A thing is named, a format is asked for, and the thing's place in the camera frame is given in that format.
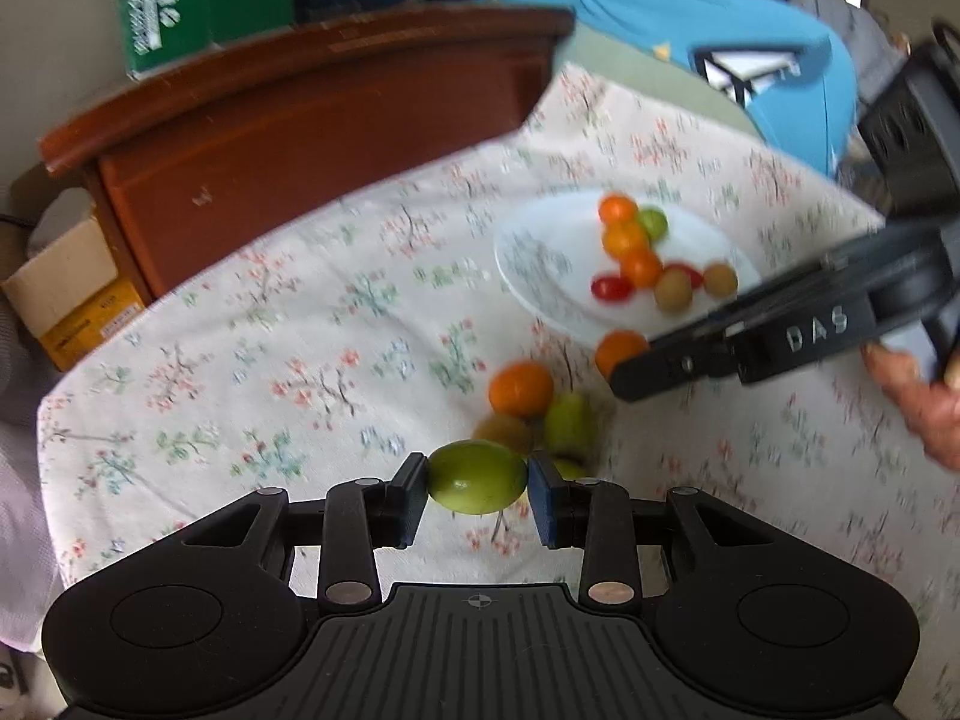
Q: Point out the red cherry tomato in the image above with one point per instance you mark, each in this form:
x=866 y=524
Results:
x=612 y=288
x=695 y=276

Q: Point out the dark wooden cabinet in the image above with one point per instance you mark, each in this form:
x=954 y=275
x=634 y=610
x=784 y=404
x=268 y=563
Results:
x=195 y=163

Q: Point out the brown kiwi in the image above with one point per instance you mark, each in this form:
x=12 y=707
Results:
x=673 y=293
x=720 y=280

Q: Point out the person's right hand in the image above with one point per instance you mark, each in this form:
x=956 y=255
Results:
x=930 y=409

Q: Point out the green fruit with stem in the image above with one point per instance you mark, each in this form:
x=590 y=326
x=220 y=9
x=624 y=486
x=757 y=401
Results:
x=570 y=428

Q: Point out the purple checked cloth cover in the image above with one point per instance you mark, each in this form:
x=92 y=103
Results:
x=30 y=573

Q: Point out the tan kiwi in pile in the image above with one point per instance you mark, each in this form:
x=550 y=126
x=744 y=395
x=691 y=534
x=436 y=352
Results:
x=508 y=431

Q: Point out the floral tablecloth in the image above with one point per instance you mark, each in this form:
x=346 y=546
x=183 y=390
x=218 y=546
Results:
x=372 y=327

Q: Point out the lone orange tangerine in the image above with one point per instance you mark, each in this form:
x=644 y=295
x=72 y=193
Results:
x=623 y=237

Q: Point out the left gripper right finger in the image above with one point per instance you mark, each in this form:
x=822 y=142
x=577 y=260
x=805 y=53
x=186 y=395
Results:
x=594 y=517

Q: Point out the white ceramic plate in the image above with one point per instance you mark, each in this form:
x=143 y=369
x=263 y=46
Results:
x=588 y=262

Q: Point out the large green fruit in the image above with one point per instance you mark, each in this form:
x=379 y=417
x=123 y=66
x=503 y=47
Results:
x=476 y=477

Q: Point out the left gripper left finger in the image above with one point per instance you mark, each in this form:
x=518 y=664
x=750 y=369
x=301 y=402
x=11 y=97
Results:
x=361 y=517

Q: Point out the open brown cardboard box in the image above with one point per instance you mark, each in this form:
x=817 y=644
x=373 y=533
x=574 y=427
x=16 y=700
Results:
x=70 y=278

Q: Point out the small green fruit centre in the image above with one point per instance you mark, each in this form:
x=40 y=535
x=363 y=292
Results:
x=569 y=470

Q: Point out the blue fabric item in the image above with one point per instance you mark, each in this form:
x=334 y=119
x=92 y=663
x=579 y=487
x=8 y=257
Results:
x=789 y=73

